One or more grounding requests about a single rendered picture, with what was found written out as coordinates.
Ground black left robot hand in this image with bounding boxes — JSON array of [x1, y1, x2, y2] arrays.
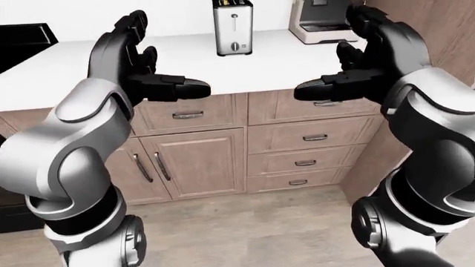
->
[[85, 9, 212, 105]]

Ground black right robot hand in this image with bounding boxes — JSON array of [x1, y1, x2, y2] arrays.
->
[[292, 0, 436, 110]]

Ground silver toaster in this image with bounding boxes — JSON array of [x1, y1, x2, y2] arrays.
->
[[212, 0, 255, 58]]

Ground tall wooden cabinet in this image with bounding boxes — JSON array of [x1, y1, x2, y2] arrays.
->
[[340, 0, 475, 205]]

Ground black cooktop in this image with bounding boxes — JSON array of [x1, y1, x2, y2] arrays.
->
[[0, 23, 60, 76]]

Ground beige coffee machine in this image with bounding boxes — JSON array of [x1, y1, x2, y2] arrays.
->
[[288, 0, 360, 46]]

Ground wide wooden drawer front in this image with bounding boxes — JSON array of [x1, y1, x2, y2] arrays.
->
[[247, 89, 384, 125], [131, 93, 245, 136]]

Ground wooden cabinet door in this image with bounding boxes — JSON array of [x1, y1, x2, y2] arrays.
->
[[106, 135, 174, 206], [139, 128, 246, 200]]

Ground long metal door handle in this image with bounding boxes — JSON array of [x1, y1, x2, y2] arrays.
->
[[153, 151, 173, 182], [132, 153, 154, 184]]

